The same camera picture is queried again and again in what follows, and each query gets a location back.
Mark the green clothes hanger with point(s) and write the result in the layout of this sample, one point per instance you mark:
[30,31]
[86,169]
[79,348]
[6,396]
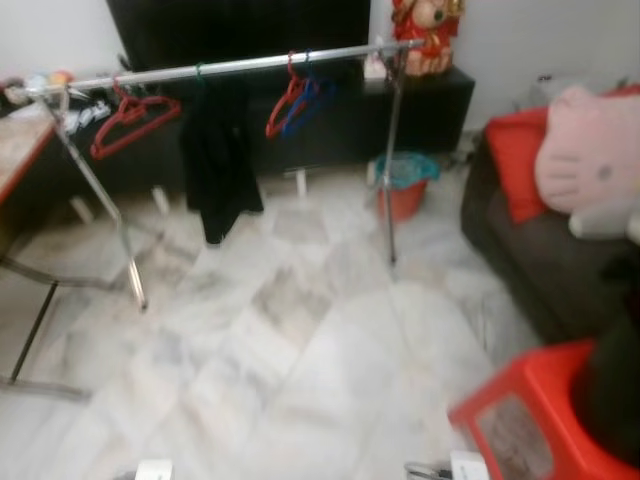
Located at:
[199,73]

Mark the pink Hello Kitty pillow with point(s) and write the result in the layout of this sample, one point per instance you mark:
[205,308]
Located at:
[590,150]

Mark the marble top folding table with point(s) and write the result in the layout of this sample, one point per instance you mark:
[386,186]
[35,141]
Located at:
[20,150]

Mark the red cushion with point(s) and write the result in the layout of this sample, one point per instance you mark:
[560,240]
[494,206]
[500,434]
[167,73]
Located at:
[515,160]

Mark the dark brown fabric sofa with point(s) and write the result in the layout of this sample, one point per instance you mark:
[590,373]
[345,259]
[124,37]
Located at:
[530,250]

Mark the white pink tissue pack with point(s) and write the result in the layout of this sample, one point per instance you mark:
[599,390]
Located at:
[375,67]

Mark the red plastic stool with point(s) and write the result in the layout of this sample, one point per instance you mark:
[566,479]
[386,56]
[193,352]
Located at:
[510,420]

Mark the coral pink clothes hanger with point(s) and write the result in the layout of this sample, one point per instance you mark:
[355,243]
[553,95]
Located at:
[278,110]

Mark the black laundry basket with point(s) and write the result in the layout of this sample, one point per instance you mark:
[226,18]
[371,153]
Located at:
[615,390]

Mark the teal plastic bin liner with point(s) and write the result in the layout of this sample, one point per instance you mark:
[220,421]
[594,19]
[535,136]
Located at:
[410,168]

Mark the black flat screen television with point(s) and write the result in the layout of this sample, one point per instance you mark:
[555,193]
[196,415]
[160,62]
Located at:
[240,30]

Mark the red laughing Buddha statue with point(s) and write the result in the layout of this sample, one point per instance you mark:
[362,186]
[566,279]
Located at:
[425,40]

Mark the blue clothes hanger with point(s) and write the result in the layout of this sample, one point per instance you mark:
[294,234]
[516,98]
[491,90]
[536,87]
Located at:
[315,100]

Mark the black TV cabinet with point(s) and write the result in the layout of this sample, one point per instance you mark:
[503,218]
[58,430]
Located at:
[430,110]

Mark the red clothes hanger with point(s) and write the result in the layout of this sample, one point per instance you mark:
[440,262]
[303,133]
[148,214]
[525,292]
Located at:
[140,132]

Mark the silver metal clothes rack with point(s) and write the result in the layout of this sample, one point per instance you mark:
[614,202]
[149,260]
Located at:
[240,65]

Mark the grey Totoro plush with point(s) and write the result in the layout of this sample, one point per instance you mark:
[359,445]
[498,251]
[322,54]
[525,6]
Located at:
[605,220]

